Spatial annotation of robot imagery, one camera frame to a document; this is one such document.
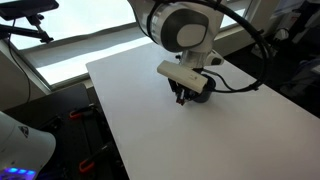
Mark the orange handled clamp far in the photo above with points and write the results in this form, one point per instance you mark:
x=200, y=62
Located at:
x=78, y=113

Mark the red capped marker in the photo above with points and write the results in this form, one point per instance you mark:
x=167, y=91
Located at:
x=181, y=99

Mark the black camera on stand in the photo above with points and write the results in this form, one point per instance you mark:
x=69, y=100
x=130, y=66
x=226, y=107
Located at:
x=24, y=8

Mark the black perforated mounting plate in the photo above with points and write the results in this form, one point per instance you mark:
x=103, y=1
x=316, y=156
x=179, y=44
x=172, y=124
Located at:
x=77, y=140

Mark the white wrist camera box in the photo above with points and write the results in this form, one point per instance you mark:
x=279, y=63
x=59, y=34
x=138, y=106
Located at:
x=182, y=75

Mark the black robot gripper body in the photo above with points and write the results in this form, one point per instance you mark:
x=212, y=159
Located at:
x=174, y=85

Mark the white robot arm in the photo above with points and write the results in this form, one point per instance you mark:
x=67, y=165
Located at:
x=187, y=29

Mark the orange handled clamp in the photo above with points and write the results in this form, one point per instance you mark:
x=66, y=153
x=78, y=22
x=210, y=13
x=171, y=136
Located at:
x=88, y=164
x=78, y=113

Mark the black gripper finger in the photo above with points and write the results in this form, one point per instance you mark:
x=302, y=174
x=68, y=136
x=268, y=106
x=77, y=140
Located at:
x=190, y=96
x=179, y=94

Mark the orange handled clamp near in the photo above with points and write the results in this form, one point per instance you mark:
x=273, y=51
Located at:
x=88, y=164

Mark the white box on floor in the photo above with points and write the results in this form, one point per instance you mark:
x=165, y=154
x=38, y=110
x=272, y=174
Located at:
x=256, y=50

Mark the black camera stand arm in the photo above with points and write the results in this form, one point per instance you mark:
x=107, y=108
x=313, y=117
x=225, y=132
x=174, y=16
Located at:
x=34, y=20

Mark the dark green enamel mug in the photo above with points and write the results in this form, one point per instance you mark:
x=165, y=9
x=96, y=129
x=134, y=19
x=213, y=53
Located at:
x=204, y=96

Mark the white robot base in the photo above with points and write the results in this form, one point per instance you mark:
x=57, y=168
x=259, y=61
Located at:
x=24, y=151

